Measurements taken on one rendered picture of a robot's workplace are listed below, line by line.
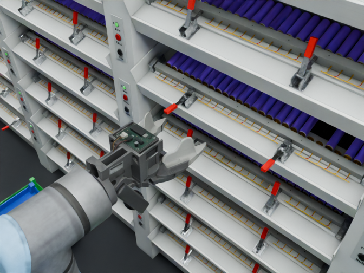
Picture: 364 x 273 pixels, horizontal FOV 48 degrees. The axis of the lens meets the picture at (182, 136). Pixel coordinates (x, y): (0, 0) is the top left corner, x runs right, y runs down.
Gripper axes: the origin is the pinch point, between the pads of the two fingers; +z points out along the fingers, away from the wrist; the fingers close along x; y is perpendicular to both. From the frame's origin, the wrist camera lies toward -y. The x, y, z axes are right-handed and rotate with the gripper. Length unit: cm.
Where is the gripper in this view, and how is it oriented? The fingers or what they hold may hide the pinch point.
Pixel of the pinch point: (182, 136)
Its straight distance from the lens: 75.4
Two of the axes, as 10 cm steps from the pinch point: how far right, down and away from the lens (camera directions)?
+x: -7.5, -4.6, 4.8
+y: 0.2, -7.4, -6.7
